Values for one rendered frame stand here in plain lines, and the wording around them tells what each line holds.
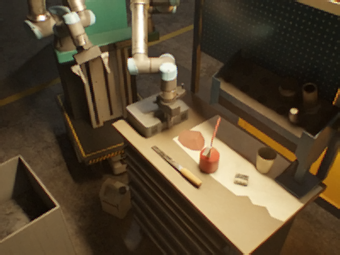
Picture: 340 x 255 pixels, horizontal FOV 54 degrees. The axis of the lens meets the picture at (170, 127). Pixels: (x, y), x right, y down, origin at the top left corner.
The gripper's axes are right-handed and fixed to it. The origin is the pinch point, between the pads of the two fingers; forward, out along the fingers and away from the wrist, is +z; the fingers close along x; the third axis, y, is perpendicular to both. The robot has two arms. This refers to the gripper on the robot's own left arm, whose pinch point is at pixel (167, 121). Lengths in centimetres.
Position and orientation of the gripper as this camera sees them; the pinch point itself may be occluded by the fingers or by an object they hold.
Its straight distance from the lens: 163.1
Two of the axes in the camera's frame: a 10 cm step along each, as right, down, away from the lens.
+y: -8.1, 3.9, -4.4
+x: 5.9, 5.3, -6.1
